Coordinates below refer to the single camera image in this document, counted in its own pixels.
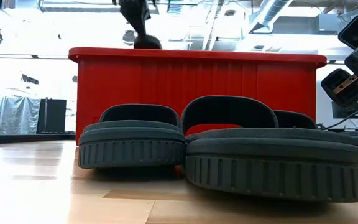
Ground black table edge rail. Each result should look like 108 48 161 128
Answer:
0 133 76 145

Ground grey tarp cover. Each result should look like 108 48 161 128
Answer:
0 95 42 136

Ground red plastic bin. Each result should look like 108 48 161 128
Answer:
68 47 328 146

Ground person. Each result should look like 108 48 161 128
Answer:
118 0 163 50

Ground silver ventilation duct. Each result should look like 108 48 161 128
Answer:
249 0 293 34

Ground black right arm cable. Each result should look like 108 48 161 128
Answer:
321 100 358 131

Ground dark ceiling dome lamp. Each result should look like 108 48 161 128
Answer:
122 30 137 47

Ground dark grey slide sandal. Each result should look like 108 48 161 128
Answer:
273 109 358 169
180 95 358 203
78 103 187 170

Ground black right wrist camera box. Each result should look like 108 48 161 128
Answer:
337 14 358 50

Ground black computer monitor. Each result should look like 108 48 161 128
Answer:
331 101 358 119

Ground black cabinet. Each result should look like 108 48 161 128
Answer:
36 98 67 134

